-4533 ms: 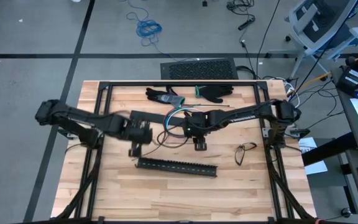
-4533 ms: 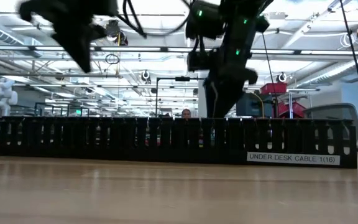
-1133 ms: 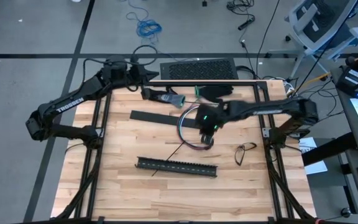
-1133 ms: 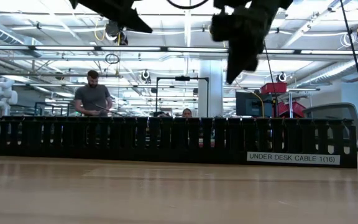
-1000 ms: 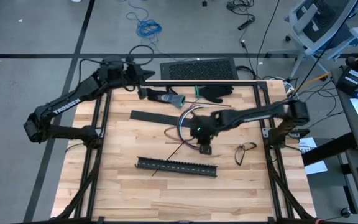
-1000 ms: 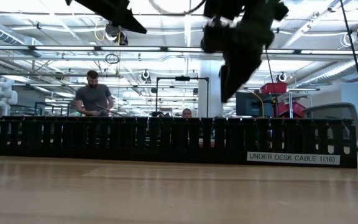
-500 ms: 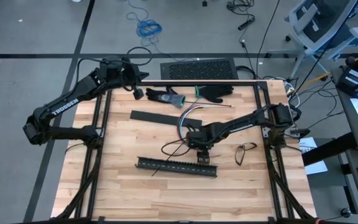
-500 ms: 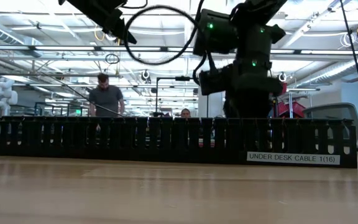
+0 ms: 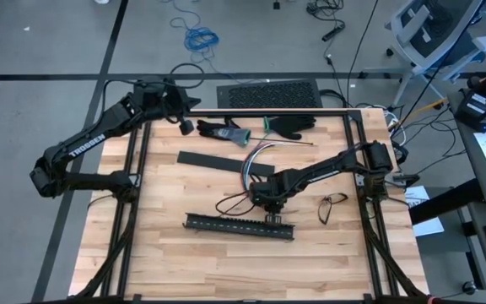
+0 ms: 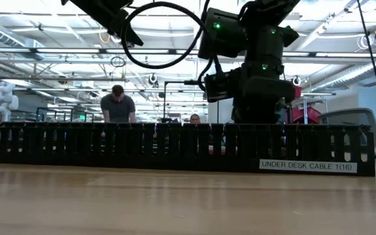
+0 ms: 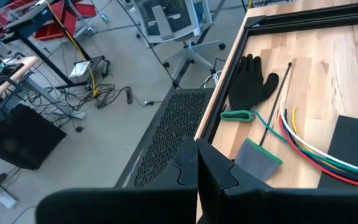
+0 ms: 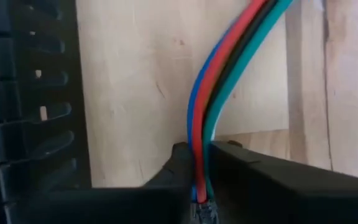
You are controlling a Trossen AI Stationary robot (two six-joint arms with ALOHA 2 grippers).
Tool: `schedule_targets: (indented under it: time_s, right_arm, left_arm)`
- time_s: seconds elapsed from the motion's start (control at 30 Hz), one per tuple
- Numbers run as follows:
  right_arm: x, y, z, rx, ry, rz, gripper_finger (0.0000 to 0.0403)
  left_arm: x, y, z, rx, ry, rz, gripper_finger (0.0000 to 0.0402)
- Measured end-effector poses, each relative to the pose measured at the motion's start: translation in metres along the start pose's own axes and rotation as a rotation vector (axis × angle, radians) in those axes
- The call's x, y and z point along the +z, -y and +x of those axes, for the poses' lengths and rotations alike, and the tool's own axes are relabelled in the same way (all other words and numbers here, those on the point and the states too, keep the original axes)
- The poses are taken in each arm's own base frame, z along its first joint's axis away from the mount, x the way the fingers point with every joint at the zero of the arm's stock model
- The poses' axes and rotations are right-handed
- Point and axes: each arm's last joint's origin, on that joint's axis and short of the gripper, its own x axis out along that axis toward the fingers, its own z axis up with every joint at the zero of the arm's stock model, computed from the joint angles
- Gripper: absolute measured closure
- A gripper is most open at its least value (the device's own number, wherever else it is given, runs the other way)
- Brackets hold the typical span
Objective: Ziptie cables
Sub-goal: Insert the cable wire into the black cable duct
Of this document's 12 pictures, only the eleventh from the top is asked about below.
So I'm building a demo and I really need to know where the red storage bin rack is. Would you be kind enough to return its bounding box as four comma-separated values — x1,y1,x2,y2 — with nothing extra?
0,0,98,41

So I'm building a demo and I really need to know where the bundle of coloured wires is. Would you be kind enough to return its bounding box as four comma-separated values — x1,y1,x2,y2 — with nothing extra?
278,114,358,190
282,123,358,187

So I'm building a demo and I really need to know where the black floor case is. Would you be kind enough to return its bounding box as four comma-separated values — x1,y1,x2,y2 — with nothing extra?
0,103,68,171

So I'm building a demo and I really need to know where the black duct cover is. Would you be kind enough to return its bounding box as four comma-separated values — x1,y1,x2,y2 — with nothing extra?
317,114,358,189

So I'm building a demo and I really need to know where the black coiled floor cable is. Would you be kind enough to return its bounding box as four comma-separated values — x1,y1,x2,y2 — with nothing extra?
94,83,127,110

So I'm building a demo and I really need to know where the black work glove green cuff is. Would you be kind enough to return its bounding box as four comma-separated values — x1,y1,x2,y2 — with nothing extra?
219,53,280,123

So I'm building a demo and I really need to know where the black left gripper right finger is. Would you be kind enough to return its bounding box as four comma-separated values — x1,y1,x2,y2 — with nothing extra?
196,138,358,224

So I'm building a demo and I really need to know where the white flat box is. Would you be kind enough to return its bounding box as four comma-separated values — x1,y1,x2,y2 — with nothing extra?
69,60,92,78

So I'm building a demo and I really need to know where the yellow hanging cable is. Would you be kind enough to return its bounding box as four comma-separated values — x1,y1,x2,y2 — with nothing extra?
44,0,101,97

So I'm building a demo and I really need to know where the yellow cable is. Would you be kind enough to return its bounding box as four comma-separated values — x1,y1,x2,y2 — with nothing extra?
291,106,354,172
44,0,101,97

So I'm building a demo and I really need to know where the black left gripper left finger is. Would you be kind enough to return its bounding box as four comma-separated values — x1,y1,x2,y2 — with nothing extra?
35,137,200,224

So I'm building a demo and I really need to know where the black perforated box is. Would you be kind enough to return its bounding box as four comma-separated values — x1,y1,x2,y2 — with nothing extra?
113,87,216,189

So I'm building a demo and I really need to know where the black power strip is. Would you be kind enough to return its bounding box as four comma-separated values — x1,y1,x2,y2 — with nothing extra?
125,86,134,105

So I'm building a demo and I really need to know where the wooden desk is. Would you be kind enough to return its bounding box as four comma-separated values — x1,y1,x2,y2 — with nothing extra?
0,55,39,113

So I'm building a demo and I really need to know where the thin black hanging cable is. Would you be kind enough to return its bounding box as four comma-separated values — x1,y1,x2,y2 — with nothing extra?
115,0,180,90

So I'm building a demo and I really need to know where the green cable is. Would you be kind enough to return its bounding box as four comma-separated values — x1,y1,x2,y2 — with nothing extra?
254,111,358,178

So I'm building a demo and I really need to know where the grey mesh office chair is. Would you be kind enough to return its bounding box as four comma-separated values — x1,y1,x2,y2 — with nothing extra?
131,0,226,71

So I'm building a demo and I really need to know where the long straight black zip tie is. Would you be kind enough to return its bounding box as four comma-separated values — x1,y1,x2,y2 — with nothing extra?
258,61,293,147

